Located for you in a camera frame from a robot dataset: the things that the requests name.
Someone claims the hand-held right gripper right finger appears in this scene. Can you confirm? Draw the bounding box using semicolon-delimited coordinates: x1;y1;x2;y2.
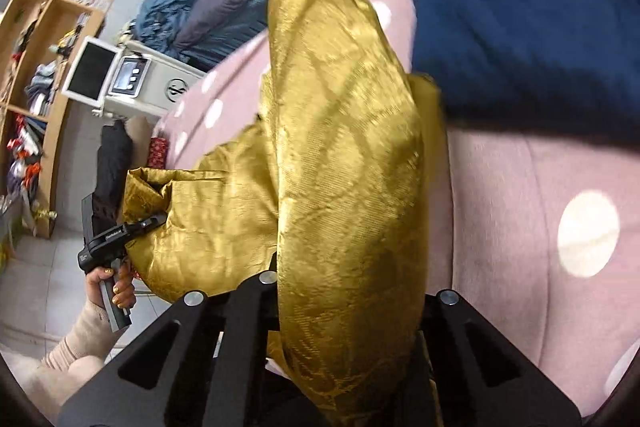
424;288;582;427

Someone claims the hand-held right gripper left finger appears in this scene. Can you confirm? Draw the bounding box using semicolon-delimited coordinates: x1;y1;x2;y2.
58;271;281;427

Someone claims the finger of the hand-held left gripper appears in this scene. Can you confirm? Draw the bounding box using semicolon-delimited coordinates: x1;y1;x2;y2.
125;213;169;237

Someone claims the gold satin garment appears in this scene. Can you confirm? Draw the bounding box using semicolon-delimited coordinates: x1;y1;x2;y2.
121;0;448;427

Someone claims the person's left forearm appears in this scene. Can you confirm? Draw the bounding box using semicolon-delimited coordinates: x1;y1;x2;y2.
39;296;127;369

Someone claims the pile of folded clothes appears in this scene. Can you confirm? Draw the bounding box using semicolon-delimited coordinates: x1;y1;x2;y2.
24;61;62;115

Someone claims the person's left hand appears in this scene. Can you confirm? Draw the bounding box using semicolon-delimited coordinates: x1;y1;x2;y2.
85;264;138;314

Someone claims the black hanging cloth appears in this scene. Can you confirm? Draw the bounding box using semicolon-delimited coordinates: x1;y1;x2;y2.
92;119;135;224

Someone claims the red patterned cloth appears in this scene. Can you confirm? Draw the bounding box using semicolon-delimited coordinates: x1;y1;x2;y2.
146;136;171;170

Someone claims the wooden shelf unit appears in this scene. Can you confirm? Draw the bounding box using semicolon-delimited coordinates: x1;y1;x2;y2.
0;0;108;241

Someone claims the pink polka dot blanket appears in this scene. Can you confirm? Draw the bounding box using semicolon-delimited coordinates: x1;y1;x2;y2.
154;0;640;414

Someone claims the white safe box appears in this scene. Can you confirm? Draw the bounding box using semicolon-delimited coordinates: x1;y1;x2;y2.
102;39;204;120

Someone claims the white framed monitor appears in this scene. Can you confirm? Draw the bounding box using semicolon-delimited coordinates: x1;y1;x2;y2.
61;36;124;104

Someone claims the navy blue garment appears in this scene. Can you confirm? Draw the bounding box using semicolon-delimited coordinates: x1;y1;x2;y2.
402;0;640;142

